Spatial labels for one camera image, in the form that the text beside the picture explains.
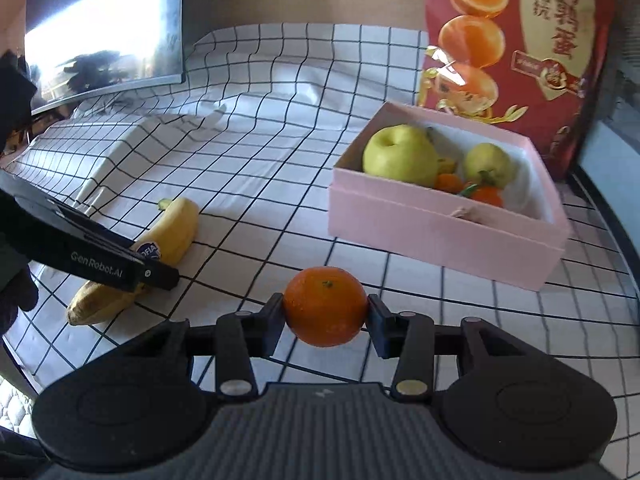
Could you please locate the flat screen monitor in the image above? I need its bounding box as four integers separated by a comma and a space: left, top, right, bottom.
22, 0, 187, 117

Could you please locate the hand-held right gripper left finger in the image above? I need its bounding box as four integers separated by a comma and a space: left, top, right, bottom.
112, 292, 286, 402

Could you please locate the pink cardboard box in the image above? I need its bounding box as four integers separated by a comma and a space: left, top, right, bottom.
327, 101, 572, 292

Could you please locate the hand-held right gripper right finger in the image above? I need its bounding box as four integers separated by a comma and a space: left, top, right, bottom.
367, 295, 531, 402

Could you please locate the person's left hand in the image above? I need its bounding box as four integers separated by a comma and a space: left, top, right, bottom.
0, 260, 39, 333

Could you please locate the brown-spotted yellow banana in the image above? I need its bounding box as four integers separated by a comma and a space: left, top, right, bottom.
66, 197, 201, 327

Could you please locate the tangerine with leaf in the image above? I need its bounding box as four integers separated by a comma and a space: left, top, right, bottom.
457, 182, 504, 208

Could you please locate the red orange-print gift bag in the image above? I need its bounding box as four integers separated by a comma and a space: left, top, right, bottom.
417, 0, 617, 181

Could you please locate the black speaker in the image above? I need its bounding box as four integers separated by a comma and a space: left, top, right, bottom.
0, 50, 38, 156

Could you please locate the white black-grid tablecloth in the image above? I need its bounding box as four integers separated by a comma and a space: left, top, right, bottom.
0, 22, 640, 441

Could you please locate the leafless tangerine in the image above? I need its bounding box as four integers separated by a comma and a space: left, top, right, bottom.
282, 266, 370, 348

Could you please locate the green apple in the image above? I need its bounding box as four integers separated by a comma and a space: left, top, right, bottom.
362, 124, 439, 188

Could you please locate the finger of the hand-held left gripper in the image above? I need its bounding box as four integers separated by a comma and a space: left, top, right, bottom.
0, 175, 136, 256
25, 232, 179, 292

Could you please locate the small tangerine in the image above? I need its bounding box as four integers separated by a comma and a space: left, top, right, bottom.
434, 172, 466, 195

